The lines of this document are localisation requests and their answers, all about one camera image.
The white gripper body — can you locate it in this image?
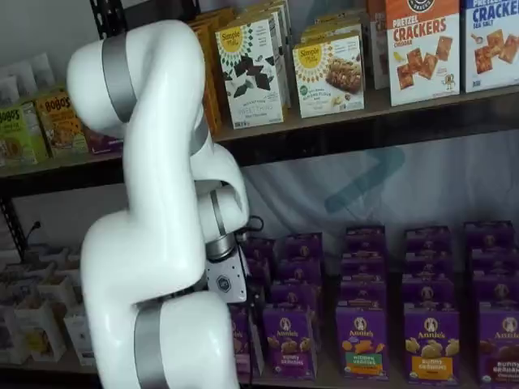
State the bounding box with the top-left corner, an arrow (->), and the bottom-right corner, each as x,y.
205,242 -> 249,305

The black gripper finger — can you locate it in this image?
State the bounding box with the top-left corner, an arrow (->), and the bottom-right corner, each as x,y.
247,283 -> 266,321

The purple Annie's box pink patch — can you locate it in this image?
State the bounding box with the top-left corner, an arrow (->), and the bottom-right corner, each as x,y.
229,304 -> 260,378
245,257 -> 272,287
242,237 -> 277,260

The purple Annie's box violet patch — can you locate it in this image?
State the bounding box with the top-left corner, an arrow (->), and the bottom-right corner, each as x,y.
269,282 -> 320,311
285,232 -> 324,261
277,258 -> 324,284
262,303 -> 320,378

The purple Annie's box green patch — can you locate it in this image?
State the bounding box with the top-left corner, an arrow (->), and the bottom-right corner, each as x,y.
339,279 -> 389,309
345,225 -> 387,255
341,252 -> 387,282
335,306 -> 390,382

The purple Annie's box yellow patch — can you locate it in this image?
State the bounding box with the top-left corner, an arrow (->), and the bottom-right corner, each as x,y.
404,225 -> 453,254
404,310 -> 461,385
401,274 -> 456,313
404,250 -> 454,278

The orange Revival snack box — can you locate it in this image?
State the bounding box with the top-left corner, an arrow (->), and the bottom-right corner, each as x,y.
200,36 -> 222,135
187,6 -> 239,45

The black metal shelf rack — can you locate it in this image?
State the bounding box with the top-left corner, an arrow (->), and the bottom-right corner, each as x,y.
121,0 -> 519,389
0,0 -> 131,389

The Simple Mills chocolate thins box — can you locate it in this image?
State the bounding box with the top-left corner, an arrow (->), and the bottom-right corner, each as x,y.
237,0 -> 293,110
214,19 -> 285,129

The yellow Bobo's snack box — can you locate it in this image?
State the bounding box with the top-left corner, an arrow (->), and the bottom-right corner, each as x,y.
34,92 -> 89,159

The Simple Mills almond bars box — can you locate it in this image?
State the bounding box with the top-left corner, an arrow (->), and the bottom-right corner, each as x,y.
299,15 -> 365,45
292,35 -> 365,118

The purple Annie's box brown patch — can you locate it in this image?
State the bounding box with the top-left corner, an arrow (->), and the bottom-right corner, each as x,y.
478,301 -> 519,389
469,246 -> 519,273
472,270 -> 519,305
464,220 -> 515,249

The green Bobo's snack box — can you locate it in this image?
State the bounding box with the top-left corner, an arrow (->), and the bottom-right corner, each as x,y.
0,100 -> 49,167

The dark red pretzel crackers box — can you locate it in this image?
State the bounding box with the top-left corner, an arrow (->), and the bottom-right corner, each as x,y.
367,0 -> 391,90

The cheddar pretzel crackers box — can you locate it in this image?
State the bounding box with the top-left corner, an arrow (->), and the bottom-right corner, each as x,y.
384,0 -> 461,107

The sea salt pretzel crackers box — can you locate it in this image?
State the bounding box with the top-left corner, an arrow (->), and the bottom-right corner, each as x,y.
464,0 -> 519,93

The white tarp with teal logo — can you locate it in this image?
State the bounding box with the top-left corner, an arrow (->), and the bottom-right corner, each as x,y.
238,129 -> 519,284

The white paper pouch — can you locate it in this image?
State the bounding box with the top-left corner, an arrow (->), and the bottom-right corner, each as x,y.
0,75 -> 19,105
6,60 -> 37,98
30,52 -> 56,88

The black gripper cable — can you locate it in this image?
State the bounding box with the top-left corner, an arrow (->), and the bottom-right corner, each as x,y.
234,216 -> 265,245

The black wall plug cable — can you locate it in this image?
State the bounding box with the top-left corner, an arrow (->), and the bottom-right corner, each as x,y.
24,220 -> 42,246

